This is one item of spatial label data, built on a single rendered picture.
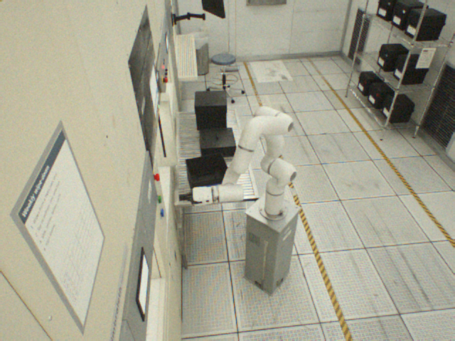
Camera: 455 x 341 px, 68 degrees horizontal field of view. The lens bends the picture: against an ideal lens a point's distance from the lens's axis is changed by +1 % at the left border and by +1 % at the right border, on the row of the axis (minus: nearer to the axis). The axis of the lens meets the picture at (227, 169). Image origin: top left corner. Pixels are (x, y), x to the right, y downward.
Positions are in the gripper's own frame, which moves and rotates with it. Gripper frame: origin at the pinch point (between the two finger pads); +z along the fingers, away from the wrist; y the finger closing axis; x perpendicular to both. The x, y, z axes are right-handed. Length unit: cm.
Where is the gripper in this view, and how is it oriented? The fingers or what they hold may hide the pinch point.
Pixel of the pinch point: (183, 197)
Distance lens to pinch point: 178.7
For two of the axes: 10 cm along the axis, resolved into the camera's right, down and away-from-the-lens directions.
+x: -0.1, -7.8, -6.3
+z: -9.9, 0.8, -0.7
